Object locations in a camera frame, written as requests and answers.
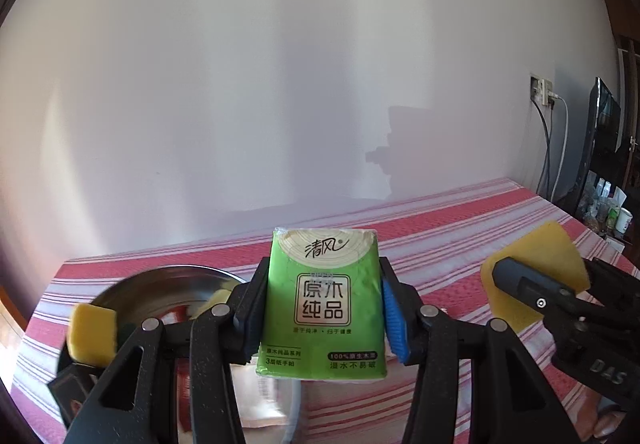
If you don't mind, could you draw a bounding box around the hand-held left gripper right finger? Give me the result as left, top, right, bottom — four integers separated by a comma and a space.
379, 256, 593, 444

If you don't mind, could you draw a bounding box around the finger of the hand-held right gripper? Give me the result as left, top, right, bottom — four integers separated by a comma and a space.
491, 258, 593, 322
580, 258, 640, 305

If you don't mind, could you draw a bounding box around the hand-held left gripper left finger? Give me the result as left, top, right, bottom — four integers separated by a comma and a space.
65, 256, 271, 444

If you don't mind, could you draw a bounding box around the yellow green sponge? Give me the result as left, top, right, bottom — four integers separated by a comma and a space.
481, 221, 592, 332
66, 303, 122, 369

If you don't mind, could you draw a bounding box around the green tissue pack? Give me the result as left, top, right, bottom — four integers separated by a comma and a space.
256, 226, 388, 380

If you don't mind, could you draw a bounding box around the round metal tin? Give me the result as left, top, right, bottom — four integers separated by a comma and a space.
56, 264, 303, 444

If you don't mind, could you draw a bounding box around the red snack packet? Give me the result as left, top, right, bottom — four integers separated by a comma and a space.
172, 358, 195, 431

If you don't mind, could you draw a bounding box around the black box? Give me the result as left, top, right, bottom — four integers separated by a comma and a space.
47, 363, 107, 427

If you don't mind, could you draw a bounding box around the person's right hand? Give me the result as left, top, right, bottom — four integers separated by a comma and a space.
589, 410, 632, 444

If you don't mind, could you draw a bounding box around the red striped tablecloth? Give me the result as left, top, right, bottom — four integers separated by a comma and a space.
10, 176, 640, 444

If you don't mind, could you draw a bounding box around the black flat screen television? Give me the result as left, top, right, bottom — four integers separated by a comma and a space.
570, 76, 624, 221

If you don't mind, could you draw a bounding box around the dark wooden cabinet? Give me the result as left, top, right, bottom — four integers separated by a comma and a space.
599, 0, 640, 269

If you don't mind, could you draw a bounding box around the black cable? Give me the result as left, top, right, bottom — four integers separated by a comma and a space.
537, 104, 557, 201
531, 101, 551, 197

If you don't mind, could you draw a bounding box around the white cable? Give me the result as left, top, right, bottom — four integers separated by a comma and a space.
552, 95, 570, 203

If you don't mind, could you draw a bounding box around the white wall outlet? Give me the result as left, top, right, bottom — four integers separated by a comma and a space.
528, 72, 557, 106

